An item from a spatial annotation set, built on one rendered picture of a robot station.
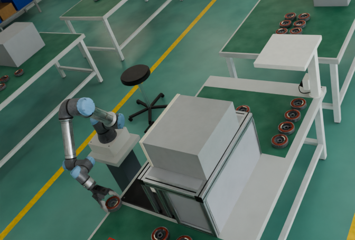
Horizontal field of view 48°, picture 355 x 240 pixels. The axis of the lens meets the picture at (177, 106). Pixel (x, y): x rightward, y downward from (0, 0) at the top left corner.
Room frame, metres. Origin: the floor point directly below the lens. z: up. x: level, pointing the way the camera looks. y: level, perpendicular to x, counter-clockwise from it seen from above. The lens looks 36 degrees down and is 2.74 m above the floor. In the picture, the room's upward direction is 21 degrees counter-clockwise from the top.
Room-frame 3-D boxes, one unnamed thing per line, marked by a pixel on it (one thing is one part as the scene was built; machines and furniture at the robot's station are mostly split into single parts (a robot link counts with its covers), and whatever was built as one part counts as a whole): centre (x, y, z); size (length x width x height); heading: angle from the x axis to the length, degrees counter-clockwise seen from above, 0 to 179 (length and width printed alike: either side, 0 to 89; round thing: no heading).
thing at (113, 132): (2.55, 0.60, 0.90); 0.15 x 0.15 x 0.10
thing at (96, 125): (2.54, 0.59, 1.02); 0.13 x 0.12 x 0.14; 61
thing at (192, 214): (1.51, 0.14, 0.91); 0.28 x 0.03 x 0.32; 46
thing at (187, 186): (1.80, -0.02, 1.09); 0.68 x 0.44 x 0.05; 136
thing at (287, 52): (2.27, -0.84, 0.98); 0.37 x 0.35 x 0.46; 136
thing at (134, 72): (3.87, 0.29, 0.28); 0.54 x 0.49 x 0.56; 46
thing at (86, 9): (6.23, 0.17, 0.38); 1.90 x 0.90 x 0.75; 136
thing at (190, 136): (1.79, -0.02, 1.22); 0.44 x 0.39 x 0.20; 136
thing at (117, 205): (1.88, 0.62, 0.82); 0.11 x 0.11 x 0.04
